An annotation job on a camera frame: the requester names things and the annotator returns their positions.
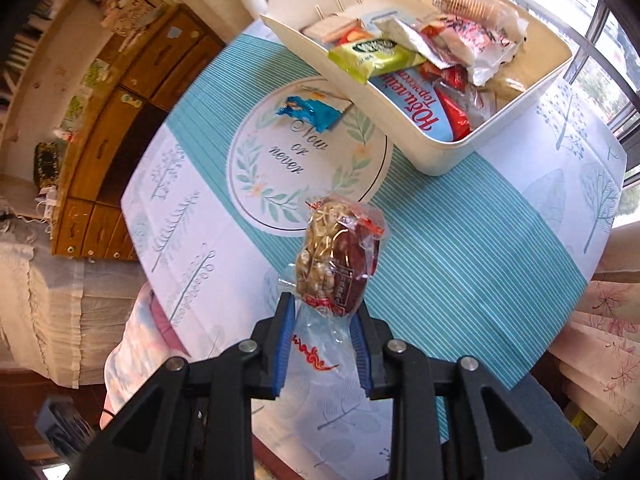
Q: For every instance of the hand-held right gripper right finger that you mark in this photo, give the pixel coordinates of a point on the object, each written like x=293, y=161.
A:
x=361, y=355

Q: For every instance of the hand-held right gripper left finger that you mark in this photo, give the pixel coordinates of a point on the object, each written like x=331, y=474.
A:
x=282, y=345

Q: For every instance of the date walnut snack packet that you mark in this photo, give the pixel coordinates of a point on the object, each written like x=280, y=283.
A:
x=335, y=260

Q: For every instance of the white plastic bin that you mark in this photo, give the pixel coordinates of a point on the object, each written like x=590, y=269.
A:
x=450, y=155

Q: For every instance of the green snack packet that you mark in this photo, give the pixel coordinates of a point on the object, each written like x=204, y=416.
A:
x=372, y=57

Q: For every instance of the small red white snack packet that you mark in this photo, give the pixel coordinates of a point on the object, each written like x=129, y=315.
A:
x=352, y=36

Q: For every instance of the beige wafer packet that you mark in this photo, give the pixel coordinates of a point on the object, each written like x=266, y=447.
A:
x=330, y=27

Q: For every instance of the white red rice cracker packet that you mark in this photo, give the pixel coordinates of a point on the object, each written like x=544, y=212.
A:
x=480, y=40

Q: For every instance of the printed teal white tablecloth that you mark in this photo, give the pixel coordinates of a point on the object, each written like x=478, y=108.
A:
x=450, y=270

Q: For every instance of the pastel floral blanket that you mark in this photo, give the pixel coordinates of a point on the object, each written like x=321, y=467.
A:
x=140, y=340

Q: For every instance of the white lace furniture cover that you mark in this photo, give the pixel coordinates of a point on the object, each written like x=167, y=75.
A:
x=50, y=310

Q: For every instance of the blue snack bar packet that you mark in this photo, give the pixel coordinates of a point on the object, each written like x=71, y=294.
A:
x=312, y=109

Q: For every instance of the wooden desk with drawers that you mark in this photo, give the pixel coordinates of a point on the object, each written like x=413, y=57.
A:
x=105, y=145

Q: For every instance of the dark patterned box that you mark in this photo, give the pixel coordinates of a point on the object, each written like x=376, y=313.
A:
x=47, y=165

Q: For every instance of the green picture card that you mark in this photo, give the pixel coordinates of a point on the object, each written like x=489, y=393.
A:
x=92, y=72
x=72, y=107

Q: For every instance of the wooden bookshelf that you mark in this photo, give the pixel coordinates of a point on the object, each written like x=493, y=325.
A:
x=65, y=35

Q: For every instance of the row of books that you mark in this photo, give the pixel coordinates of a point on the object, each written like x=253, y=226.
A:
x=30, y=25

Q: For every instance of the window with metal bars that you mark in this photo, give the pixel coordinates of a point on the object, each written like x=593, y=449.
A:
x=600, y=20

